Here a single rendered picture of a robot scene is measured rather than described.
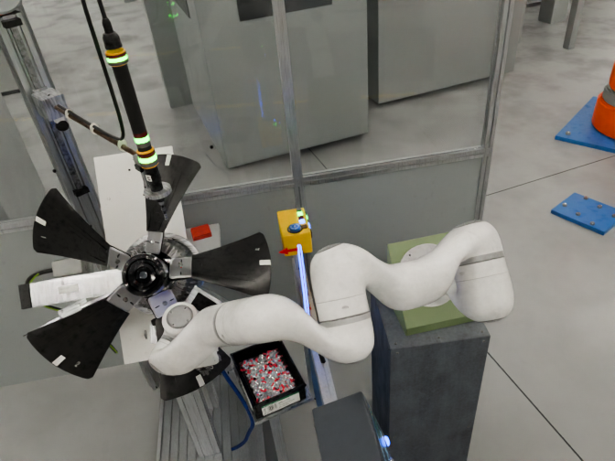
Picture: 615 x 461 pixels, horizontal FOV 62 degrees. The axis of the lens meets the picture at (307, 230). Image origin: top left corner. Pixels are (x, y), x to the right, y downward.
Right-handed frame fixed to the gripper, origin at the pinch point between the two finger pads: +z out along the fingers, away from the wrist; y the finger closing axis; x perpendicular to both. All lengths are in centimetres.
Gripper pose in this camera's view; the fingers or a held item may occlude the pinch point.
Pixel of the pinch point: (204, 368)
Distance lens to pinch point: 152.4
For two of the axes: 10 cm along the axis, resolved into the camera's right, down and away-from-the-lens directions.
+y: -9.8, 1.6, -0.9
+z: 0.2, 5.9, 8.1
